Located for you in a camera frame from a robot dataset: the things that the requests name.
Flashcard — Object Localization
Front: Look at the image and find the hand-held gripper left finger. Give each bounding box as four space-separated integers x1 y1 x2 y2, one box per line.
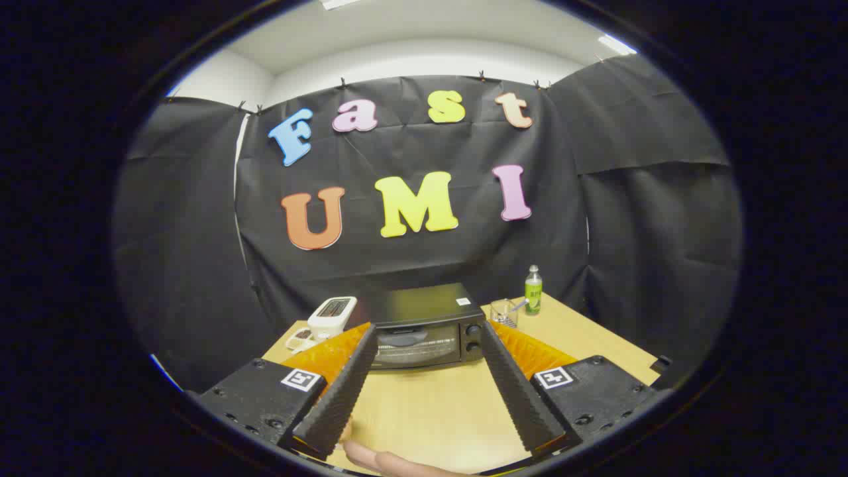
197 322 380 461

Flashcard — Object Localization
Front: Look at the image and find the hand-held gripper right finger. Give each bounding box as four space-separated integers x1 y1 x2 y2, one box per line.
480 319 658 459

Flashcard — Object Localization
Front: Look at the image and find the black toaster oven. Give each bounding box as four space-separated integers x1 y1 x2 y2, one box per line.
361 283 488 370

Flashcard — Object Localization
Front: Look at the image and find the white pop-up toaster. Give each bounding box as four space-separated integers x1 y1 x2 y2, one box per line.
307 296 358 342

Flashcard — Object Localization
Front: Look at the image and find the white power plug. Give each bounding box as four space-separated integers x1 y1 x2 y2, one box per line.
285 328 319 353

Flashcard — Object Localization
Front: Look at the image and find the clear glass cup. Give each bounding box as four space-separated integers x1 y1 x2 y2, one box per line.
490 298 519 329

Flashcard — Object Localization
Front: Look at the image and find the green labelled bottle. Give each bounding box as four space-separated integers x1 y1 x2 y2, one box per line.
525 265 543 315

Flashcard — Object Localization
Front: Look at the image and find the small ceiling light panel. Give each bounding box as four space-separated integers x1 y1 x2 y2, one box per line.
598 34 638 56

